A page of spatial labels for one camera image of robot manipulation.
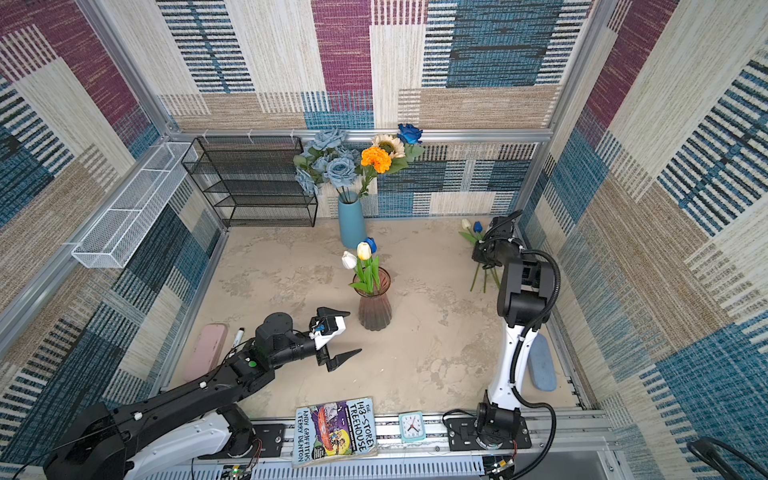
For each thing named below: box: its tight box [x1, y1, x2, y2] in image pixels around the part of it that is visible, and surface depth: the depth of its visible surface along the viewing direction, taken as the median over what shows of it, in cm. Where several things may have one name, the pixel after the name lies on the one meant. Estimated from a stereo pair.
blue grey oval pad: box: [528, 333, 557, 392], surface depth 81 cm
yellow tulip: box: [357, 242, 372, 268], surface depth 73 cm
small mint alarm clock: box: [398, 411, 426, 443], surface depth 76 cm
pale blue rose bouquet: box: [293, 128, 361, 203], surface depth 89 cm
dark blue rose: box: [396, 123, 423, 145], surface depth 84 cm
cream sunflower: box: [371, 134, 406, 159], surface depth 84 cm
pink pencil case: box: [184, 324, 228, 381], surface depth 89 cm
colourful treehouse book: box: [292, 396, 378, 468], surface depth 74 cm
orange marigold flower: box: [356, 146, 392, 197], surface depth 79 cm
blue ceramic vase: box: [338, 197, 367, 249], surface depth 105 cm
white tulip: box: [341, 250, 357, 274], surface depth 76 cm
